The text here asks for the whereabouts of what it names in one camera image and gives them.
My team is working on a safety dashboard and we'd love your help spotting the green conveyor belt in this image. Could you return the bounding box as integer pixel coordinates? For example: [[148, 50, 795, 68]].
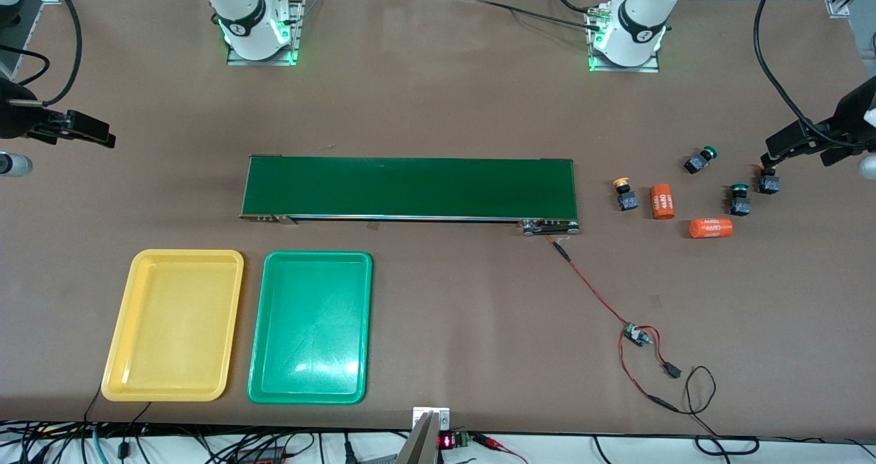
[[240, 155, 581, 237]]

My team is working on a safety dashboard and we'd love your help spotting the red clip lead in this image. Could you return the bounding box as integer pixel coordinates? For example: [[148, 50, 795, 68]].
[[472, 433, 529, 464]]

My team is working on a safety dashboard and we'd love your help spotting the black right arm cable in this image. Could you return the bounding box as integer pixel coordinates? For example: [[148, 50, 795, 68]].
[[38, 0, 83, 107]]

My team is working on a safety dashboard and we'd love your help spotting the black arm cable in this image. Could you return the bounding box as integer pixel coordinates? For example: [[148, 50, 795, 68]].
[[753, 0, 832, 129], [38, 0, 83, 107]]

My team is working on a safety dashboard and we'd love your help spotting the thin black looped cable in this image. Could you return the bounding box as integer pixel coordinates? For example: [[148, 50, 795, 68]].
[[647, 366, 760, 456]]

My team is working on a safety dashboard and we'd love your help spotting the black base power cable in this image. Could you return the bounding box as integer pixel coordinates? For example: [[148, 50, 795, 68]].
[[476, 0, 603, 32]]

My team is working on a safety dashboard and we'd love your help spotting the green plastic tray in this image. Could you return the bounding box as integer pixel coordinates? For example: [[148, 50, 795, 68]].
[[247, 250, 374, 405]]

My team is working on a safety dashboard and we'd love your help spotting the yellow plastic tray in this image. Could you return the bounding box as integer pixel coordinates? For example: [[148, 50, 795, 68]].
[[101, 248, 245, 402]]

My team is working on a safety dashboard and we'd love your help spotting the red and black wire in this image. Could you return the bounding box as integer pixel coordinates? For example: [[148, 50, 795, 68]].
[[545, 235, 670, 411]]

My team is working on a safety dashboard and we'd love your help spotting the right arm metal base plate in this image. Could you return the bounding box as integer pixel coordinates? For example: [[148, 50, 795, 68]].
[[226, 0, 305, 66]]

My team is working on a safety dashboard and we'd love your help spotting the green push button switch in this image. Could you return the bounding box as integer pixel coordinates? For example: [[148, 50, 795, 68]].
[[728, 183, 753, 217], [683, 146, 718, 175]]

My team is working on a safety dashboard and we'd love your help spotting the black cable tangle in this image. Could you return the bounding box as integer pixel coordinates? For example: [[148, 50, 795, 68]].
[[0, 385, 411, 464]]

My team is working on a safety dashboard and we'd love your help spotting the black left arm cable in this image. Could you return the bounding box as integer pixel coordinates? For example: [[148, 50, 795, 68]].
[[753, 0, 832, 129]]

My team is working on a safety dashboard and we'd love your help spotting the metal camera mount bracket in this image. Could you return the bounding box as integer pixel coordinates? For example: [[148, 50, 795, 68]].
[[395, 407, 452, 464]]

